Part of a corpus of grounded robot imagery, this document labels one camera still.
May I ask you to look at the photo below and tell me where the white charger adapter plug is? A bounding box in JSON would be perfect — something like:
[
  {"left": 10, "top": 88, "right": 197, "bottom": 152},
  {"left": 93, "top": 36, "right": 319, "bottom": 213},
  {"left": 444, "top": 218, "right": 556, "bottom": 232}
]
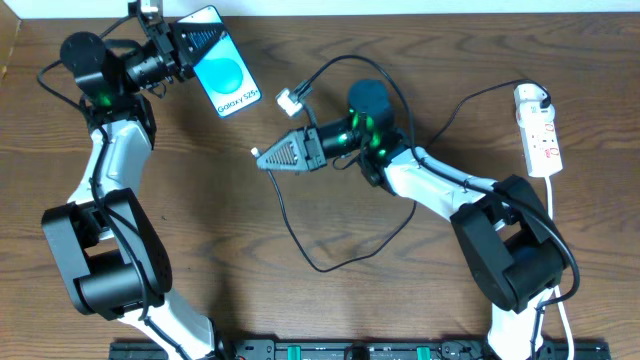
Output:
[{"left": 514, "top": 83, "right": 552, "bottom": 109}]

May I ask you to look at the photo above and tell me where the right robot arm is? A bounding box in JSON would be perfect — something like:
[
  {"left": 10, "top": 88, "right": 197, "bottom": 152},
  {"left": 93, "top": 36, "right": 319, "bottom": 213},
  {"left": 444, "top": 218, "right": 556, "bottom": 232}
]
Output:
[{"left": 253, "top": 79, "right": 577, "bottom": 359}]

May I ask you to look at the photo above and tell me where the black charging cable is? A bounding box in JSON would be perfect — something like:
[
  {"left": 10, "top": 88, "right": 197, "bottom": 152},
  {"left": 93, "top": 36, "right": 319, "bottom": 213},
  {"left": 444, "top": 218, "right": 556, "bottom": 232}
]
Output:
[{"left": 252, "top": 54, "right": 553, "bottom": 274}]

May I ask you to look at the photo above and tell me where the white power strip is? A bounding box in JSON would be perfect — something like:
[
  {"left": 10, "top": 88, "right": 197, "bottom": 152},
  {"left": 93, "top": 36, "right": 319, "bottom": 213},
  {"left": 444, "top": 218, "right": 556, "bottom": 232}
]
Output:
[{"left": 516, "top": 101, "right": 563, "bottom": 178}]

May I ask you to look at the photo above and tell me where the blue Galaxy smartphone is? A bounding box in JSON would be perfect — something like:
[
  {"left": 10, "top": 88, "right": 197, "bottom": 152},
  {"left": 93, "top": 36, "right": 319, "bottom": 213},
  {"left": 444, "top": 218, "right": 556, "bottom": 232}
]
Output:
[{"left": 177, "top": 5, "right": 262, "bottom": 118}]

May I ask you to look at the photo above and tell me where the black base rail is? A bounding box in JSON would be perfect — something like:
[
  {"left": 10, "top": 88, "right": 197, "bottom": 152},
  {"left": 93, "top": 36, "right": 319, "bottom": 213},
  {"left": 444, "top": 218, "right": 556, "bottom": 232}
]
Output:
[{"left": 107, "top": 339, "right": 613, "bottom": 360}]

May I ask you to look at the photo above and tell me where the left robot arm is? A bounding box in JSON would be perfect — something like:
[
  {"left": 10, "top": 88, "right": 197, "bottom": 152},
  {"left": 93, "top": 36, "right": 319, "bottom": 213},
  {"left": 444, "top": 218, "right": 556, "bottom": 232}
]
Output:
[{"left": 41, "top": 3, "right": 235, "bottom": 359}]

